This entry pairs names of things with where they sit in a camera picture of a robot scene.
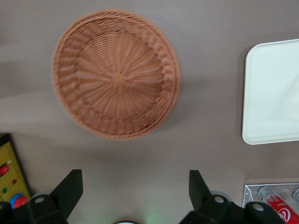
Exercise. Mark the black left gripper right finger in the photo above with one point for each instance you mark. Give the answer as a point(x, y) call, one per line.
point(201, 198)

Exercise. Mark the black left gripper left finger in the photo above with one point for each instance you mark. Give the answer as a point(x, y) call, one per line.
point(67, 193)

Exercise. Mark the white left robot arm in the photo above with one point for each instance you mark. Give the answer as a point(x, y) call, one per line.
point(130, 222)

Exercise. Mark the cream plastic tray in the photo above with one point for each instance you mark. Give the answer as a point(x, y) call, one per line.
point(271, 93)

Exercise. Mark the brown round wicker basket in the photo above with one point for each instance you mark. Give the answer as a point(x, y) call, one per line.
point(116, 77)

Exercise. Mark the clear acrylic bottle rack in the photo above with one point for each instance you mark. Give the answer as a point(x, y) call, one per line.
point(252, 191)

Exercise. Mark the black box with yellow panel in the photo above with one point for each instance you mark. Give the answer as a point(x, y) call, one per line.
point(9, 163)

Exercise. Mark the red cola bottle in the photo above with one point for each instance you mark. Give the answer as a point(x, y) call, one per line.
point(282, 207)

